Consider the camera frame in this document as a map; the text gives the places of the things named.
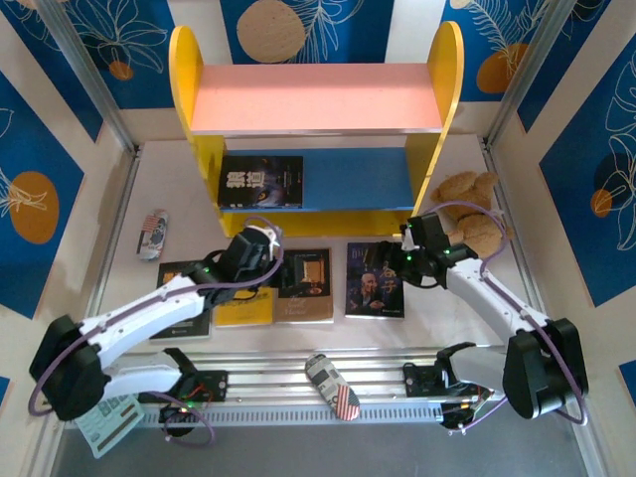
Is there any yellow pink blue bookshelf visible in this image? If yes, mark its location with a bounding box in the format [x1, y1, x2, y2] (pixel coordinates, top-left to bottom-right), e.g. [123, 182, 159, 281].
[168, 20, 466, 239]

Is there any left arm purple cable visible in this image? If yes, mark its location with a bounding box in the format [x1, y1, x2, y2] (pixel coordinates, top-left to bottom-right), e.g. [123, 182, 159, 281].
[27, 215, 285, 445]

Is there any black antler cover book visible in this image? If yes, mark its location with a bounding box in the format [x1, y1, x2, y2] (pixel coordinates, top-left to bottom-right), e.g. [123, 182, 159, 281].
[149, 260, 213, 342]

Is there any aluminium side rail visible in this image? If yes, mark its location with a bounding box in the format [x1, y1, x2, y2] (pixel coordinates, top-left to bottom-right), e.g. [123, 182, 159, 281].
[481, 138, 560, 352]
[72, 148, 145, 372]

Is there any yellow cartoon cover book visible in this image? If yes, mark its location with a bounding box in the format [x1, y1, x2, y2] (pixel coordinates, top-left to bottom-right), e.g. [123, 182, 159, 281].
[214, 285, 274, 328]

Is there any brown teddy bear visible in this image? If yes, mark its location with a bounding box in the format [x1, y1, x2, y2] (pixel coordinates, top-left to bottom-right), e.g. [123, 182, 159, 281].
[429, 170, 516, 259]

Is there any aluminium corner post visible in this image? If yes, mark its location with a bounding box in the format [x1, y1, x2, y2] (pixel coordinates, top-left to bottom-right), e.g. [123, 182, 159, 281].
[34, 0, 140, 156]
[486, 0, 572, 148]

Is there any mint green calculator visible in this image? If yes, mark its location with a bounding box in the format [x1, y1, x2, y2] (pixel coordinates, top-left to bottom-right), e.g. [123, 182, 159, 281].
[74, 395, 146, 459]

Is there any aluminium rail frame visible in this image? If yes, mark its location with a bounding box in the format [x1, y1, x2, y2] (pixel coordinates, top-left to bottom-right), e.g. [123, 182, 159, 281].
[39, 347, 590, 413]

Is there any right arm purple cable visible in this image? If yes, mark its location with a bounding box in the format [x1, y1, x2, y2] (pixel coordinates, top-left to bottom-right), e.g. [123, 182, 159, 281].
[429, 200, 590, 434]

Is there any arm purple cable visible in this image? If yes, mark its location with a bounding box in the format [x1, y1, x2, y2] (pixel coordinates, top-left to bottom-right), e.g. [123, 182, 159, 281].
[429, 200, 590, 434]
[27, 215, 285, 445]

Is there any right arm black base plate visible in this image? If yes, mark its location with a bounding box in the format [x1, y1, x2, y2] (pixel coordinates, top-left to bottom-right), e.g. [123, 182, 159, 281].
[401, 362, 493, 398]

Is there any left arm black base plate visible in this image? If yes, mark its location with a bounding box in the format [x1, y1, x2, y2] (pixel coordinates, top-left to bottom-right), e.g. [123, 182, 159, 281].
[137, 370, 230, 403]

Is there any brown scroll cover book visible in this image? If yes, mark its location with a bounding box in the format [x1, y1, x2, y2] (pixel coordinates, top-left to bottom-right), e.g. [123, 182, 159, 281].
[274, 246, 335, 325]

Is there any small black controller board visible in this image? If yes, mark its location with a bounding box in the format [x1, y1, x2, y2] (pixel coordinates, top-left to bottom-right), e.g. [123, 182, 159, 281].
[439, 400, 481, 432]
[158, 400, 201, 427]

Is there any slotted grey cable duct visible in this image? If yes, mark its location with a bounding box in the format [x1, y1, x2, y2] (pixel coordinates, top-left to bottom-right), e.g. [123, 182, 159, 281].
[64, 404, 446, 428]

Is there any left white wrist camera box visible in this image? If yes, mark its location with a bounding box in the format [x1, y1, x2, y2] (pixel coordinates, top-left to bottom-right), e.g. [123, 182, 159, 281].
[245, 224, 285, 259]

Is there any newsprint flag pencil case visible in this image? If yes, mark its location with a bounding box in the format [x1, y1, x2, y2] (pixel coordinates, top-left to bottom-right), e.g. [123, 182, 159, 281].
[304, 353, 360, 421]
[136, 209, 171, 262]

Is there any black wolf cover book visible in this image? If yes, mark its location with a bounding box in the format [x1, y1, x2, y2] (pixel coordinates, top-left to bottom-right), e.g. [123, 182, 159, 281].
[218, 155, 304, 206]

